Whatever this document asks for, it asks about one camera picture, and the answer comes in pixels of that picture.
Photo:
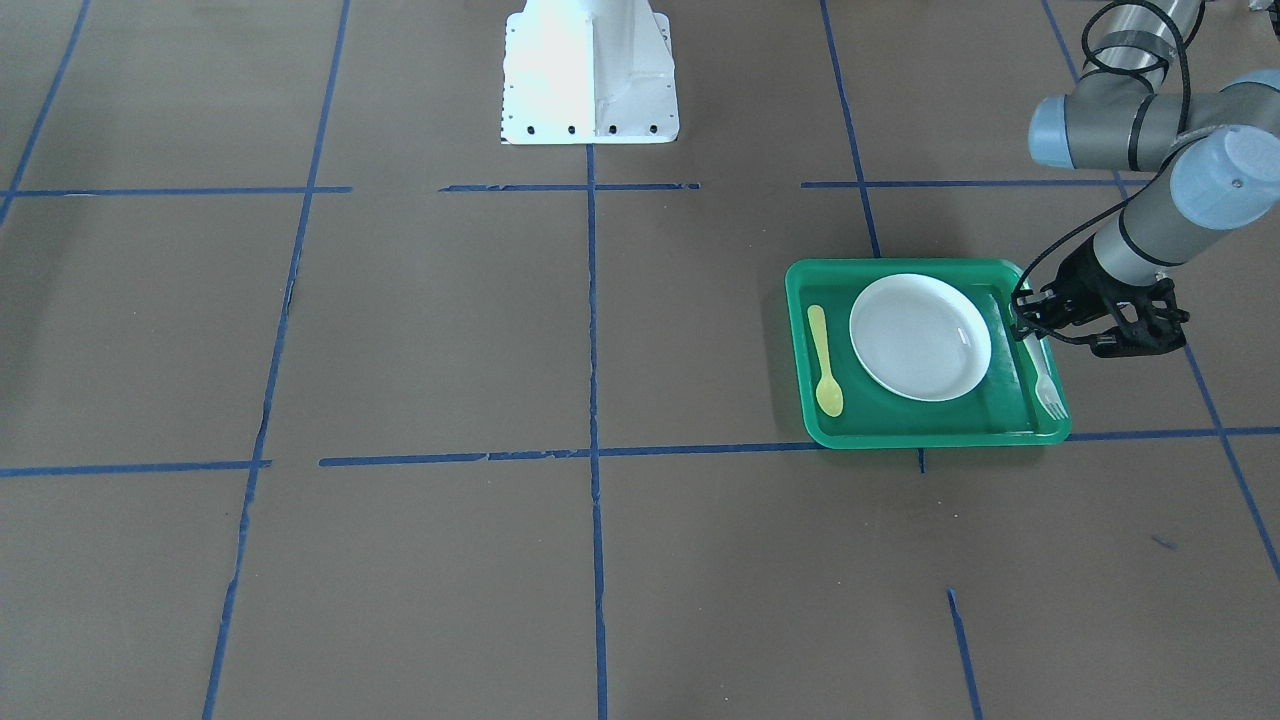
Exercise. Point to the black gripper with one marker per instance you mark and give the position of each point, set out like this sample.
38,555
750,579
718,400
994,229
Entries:
1079,279

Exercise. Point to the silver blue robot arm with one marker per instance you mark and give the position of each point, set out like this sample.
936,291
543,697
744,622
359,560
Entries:
1211,160

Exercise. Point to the white round plate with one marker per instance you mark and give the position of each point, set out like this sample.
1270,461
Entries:
920,338

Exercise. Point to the green plastic tray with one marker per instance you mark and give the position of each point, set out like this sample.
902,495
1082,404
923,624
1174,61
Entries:
1001,411

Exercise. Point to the yellow plastic spoon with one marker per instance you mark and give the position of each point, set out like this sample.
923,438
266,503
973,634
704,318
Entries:
828,392

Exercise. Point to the brown paper table cover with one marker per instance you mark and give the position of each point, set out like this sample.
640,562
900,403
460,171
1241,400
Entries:
319,402

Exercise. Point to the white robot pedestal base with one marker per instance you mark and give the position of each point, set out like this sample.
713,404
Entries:
579,72

